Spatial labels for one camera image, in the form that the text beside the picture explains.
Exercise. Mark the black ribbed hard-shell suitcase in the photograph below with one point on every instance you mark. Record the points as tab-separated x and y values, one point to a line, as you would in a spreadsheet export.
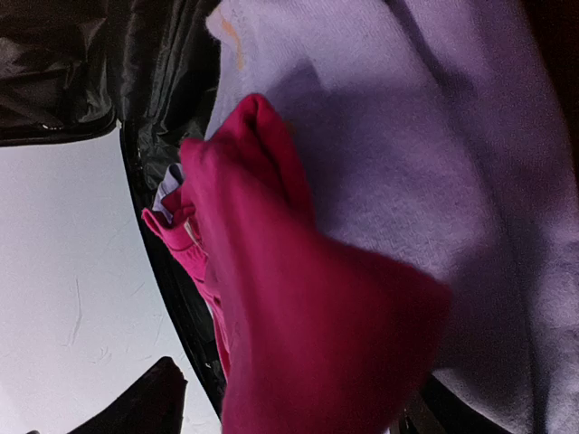
97	98

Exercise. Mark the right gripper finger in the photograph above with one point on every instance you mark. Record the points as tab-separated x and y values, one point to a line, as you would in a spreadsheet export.
153	403

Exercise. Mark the purple cloth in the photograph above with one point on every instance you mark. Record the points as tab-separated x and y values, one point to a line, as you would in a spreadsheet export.
430	133

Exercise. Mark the red cloth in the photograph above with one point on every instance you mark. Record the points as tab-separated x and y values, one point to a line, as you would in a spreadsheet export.
315	336

